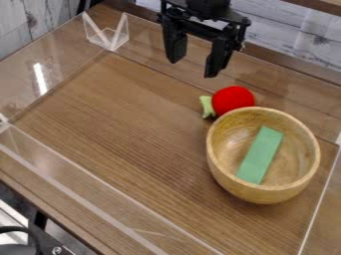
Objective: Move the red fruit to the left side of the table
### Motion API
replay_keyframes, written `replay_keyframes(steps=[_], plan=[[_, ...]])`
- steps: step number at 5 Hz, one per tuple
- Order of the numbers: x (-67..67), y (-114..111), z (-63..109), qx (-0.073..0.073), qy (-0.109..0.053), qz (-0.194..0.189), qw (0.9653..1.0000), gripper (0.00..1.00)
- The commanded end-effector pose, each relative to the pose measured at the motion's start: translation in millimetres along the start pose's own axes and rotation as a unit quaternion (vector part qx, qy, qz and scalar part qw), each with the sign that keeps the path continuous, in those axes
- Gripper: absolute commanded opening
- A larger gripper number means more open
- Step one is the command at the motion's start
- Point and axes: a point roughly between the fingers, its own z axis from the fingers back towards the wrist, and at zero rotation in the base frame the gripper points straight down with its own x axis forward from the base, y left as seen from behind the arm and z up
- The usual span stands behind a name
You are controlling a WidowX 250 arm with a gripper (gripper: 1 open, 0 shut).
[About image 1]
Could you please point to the wooden bowl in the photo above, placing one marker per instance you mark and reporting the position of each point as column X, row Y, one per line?
column 292, row 166

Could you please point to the clear acrylic tray wall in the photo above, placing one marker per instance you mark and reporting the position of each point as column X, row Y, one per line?
column 101, row 146

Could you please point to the black table leg bracket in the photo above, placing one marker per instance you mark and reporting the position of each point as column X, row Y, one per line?
column 49, row 245

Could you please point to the green rectangular block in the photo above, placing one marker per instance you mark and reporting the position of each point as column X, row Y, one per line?
column 259, row 155

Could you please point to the red plush fruit green stem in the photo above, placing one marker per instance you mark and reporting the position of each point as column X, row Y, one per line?
column 226, row 100

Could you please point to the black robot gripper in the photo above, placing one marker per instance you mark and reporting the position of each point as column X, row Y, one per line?
column 205, row 18

